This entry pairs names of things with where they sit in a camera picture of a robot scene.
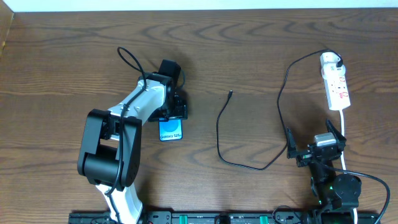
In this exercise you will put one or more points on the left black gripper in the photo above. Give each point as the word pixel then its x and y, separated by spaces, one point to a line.
pixel 175 111

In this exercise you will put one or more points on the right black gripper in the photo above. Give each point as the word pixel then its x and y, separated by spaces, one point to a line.
pixel 311 152

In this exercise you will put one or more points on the blue screen Galaxy smartphone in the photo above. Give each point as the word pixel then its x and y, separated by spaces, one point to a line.
pixel 170 130

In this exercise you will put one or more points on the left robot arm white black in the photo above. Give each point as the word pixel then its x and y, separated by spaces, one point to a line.
pixel 110 150

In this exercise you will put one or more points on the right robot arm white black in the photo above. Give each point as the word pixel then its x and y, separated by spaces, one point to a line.
pixel 336 192

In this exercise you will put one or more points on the white charger adapter plug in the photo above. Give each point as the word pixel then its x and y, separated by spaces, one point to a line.
pixel 331 65

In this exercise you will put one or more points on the white power strip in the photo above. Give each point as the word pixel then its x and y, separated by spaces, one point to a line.
pixel 337 93

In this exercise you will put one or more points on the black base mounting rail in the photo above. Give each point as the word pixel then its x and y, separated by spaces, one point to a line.
pixel 166 217

